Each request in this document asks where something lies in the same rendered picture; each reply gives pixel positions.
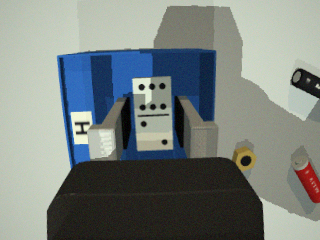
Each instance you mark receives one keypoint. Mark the yellow hex nut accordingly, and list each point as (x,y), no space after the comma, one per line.
(244,158)

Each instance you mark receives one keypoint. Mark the black battery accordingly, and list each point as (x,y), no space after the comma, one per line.
(307,82)

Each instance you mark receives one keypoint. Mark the white domino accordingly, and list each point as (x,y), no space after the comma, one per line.
(153,113)

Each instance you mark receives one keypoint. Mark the blue rack of bins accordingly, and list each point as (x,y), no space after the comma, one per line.
(193,74)

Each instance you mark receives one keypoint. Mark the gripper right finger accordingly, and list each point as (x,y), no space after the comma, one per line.
(199,138)

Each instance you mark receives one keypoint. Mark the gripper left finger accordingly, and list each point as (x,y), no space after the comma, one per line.
(107,140)

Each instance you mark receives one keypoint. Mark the red aa battery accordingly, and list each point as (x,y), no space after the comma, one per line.
(307,176)

